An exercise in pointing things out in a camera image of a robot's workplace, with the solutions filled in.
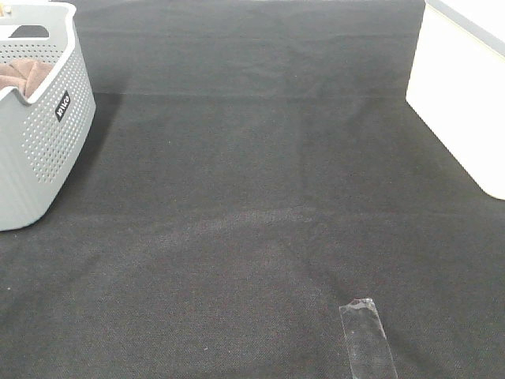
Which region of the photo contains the grey perforated laundry basket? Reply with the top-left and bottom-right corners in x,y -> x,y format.
1,1 -> 96,231

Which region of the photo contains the brown terry towel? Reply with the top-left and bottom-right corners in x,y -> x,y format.
0,58 -> 53,99

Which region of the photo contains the white woven storage box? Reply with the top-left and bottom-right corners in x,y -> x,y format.
406,1 -> 504,200

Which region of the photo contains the clear tape strip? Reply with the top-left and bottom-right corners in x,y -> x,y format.
339,298 -> 398,379

